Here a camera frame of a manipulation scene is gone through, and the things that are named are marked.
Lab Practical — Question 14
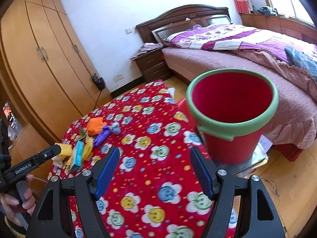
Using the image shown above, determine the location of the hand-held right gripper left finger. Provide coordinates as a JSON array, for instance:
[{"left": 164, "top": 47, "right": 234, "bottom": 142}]
[{"left": 26, "top": 146, "right": 121, "bottom": 238}]

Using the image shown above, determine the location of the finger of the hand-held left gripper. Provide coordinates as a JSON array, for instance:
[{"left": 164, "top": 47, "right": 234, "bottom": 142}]
[{"left": 32, "top": 145, "right": 62, "bottom": 165}]

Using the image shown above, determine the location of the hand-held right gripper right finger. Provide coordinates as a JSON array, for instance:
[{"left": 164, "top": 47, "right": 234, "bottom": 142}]
[{"left": 189, "top": 146, "right": 286, "bottom": 238}]

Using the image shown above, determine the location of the red bucket with green rim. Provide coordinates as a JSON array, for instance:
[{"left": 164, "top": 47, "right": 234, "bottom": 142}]
[{"left": 186, "top": 69, "right": 279, "bottom": 165}]

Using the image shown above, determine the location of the person's left forearm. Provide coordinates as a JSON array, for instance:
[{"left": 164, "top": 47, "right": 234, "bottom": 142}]
[{"left": 0, "top": 213, "right": 28, "bottom": 238}]

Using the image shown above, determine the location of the person's left hand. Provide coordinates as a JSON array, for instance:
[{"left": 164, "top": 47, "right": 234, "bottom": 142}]
[{"left": 0, "top": 174, "right": 35, "bottom": 226}]

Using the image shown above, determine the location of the teal blue sponge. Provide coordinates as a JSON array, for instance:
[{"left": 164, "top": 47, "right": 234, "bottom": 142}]
[{"left": 70, "top": 141, "right": 85, "bottom": 171}]

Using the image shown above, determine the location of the purple crumpled wrapper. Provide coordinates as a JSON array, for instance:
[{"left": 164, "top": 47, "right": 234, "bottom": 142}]
[{"left": 93, "top": 126, "right": 112, "bottom": 147}]

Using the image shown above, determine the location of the orange crumpled bag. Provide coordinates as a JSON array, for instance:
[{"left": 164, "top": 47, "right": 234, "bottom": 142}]
[{"left": 86, "top": 117, "right": 106, "bottom": 137}]

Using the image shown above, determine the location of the red flower-print blanket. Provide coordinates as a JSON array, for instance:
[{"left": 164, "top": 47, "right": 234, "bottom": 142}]
[{"left": 47, "top": 79, "right": 238, "bottom": 238}]

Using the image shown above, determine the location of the phone with lit screen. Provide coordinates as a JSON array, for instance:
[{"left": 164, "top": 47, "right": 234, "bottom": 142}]
[{"left": 2, "top": 102, "right": 19, "bottom": 129}]

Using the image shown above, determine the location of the stack of booklets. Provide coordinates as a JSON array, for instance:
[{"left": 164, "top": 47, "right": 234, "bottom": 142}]
[{"left": 213, "top": 139, "right": 269, "bottom": 176}]

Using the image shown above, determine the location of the wooden wardrobe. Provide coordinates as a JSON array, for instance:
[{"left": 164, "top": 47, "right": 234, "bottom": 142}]
[{"left": 0, "top": 0, "right": 112, "bottom": 149}]

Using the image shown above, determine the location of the bed with pink sheet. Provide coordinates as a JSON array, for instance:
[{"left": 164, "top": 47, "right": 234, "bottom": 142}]
[{"left": 161, "top": 47, "right": 317, "bottom": 159}]

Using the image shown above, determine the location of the dark wooden nightstand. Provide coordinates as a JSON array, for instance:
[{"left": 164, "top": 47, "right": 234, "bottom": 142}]
[{"left": 134, "top": 47, "right": 172, "bottom": 83}]

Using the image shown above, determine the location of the pink patterned cloth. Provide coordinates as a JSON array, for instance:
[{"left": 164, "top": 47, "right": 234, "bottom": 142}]
[{"left": 130, "top": 43, "right": 164, "bottom": 60}]

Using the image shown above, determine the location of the purple and white quilt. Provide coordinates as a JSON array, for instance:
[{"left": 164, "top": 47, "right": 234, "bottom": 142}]
[{"left": 163, "top": 23, "right": 317, "bottom": 97}]

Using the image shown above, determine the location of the blue plaid pillow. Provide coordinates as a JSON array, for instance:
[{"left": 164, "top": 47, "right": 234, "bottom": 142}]
[{"left": 284, "top": 47, "right": 317, "bottom": 82}]

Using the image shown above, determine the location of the dark wooden headboard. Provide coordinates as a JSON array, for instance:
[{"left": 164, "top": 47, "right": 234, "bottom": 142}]
[{"left": 135, "top": 4, "right": 232, "bottom": 46}]

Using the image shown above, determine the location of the wooden window cabinet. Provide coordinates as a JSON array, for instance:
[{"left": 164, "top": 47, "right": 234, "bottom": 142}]
[{"left": 240, "top": 12, "right": 317, "bottom": 45}]

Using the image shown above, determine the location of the blue-grey crumpled cloth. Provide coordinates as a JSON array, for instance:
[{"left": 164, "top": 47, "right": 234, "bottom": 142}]
[{"left": 257, "top": 6, "right": 278, "bottom": 17}]

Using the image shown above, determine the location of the black cable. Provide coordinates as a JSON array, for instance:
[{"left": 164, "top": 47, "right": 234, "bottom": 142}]
[{"left": 94, "top": 89, "right": 102, "bottom": 109}]

